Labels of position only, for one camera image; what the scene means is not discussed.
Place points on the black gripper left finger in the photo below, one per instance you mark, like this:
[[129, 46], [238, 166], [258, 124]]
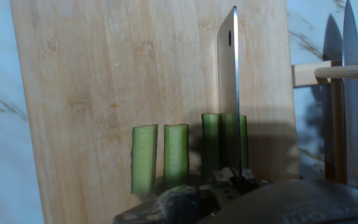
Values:
[[224, 177]]

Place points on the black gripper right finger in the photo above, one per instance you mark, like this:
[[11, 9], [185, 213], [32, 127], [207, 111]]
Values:
[[247, 177]]

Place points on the cut green cucumber segment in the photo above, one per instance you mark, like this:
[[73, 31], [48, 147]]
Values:
[[176, 155], [244, 140], [210, 143]]

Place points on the green cucumber piece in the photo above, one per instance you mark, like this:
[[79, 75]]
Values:
[[144, 158]]

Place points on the steel cleaver knife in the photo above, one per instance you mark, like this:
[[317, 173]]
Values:
[[227, 77]]

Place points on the wooden peg knife rack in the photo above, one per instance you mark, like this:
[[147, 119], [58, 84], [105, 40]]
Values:
[[303, 74]]

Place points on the steel kitchen knife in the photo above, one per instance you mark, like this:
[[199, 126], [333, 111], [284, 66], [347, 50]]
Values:
[[354, 124]]

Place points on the wooden cutting board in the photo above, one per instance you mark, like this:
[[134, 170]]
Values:
[[104, 62]]

